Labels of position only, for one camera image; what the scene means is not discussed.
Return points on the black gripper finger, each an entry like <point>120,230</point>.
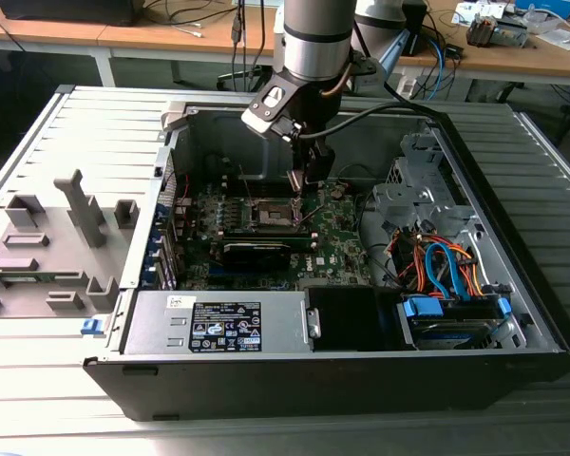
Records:
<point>319,164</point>
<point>301,154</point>

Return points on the silver CPU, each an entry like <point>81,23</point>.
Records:
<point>296,182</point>

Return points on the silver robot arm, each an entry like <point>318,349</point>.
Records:
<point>318,43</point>

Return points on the CPU socket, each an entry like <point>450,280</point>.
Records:
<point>271,216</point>

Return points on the CPU cooler with fan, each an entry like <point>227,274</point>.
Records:
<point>482,31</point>

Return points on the round coin battery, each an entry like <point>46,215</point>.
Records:
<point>339,191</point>

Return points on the green motherboard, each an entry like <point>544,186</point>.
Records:
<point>332,237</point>

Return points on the green RAM stick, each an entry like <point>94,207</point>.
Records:
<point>21,280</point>
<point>266,233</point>

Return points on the pale blue teach pendant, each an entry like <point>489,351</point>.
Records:
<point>390,52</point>

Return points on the metal drive cage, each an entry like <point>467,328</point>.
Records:
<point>408,199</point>

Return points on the black graphics card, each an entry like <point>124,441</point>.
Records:
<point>256,259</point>

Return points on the black upright box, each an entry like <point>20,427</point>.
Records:
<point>414,33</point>

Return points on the hard disk in blue carrier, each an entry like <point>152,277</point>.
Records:
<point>423,309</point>

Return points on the white paper sheet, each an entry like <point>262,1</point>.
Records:
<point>475,12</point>

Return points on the grey metal drive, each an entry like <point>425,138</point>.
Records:
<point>513,31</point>

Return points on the grey power supply unit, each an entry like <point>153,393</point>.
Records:
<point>152,323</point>

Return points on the black PC case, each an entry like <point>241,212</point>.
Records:
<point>266,389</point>

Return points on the blue cardboard box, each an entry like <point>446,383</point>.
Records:
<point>546,5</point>

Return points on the clear plastic bag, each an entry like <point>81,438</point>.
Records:
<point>560,38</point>

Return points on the grey parts rack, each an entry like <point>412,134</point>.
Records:
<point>62,266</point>

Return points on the black flat device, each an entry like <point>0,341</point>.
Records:
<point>66,12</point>

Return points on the blue plastic clip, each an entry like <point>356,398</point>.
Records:
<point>91,327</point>

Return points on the wooden desk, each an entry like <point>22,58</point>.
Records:
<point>52,33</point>

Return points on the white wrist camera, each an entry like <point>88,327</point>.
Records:
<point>263,114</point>

